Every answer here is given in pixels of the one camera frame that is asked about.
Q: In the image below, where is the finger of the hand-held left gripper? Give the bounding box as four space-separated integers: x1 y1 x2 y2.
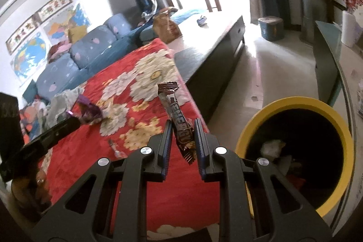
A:
20 117 81 159

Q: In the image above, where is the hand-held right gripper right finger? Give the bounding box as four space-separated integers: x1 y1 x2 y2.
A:
193 117 334 242

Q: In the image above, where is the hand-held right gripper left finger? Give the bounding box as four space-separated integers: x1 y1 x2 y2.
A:
34 117 174 242

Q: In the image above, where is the brown snack bar wrapper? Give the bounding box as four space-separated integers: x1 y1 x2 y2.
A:
157 82 197 166

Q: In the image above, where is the purple snack wrapper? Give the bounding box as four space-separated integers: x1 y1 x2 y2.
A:
66 95 103 125

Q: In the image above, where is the white plastic bag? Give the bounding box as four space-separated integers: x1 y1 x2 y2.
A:
260 139 286 161

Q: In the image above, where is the yellow trash bin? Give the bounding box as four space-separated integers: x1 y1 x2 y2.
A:
235 97 355 217

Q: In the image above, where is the person's left hand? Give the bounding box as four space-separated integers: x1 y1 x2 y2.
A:
10 165 53 213

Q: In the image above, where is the floral patterned cushion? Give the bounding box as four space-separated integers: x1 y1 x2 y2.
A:
18 100 50 140

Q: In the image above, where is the light green crumpled cloth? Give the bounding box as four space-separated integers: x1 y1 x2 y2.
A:
42 87 86 129

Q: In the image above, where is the red floral blanket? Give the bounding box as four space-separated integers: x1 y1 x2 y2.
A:
37 38 253 242

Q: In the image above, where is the small silver brown wrapper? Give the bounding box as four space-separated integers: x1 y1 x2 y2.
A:
108 138 128 159

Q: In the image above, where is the blue world map poster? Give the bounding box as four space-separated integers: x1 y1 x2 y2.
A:
10 32 48 81

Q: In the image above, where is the pink plush cushion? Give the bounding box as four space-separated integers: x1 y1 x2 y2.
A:
48 42 73 63

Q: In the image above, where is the white crumpled wrapper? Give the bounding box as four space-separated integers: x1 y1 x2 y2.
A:
279 155 301 174

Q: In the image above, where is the blue sofa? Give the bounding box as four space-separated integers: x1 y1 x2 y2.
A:
23 8 205 106

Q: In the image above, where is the dark coffee table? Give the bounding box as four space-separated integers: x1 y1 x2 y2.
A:
167 15 246 123

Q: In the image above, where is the red crumpled wrapper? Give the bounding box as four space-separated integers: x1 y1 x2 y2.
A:
288 174 306 189

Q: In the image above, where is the yellow cushion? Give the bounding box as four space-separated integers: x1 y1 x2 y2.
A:
67 24 87 44

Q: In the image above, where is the brown paper bag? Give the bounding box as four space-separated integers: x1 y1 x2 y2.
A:
152 7 183 44

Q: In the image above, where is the blue storage box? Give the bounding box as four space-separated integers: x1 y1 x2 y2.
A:
258 17 285 41

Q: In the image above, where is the glass television stand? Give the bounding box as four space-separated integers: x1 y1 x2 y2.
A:
313 20 346 110

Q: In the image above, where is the long framed wall picture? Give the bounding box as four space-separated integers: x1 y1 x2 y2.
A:
5 16 39 56

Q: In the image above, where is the colourful wall map poster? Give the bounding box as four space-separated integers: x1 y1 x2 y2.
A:
45 3 92 39

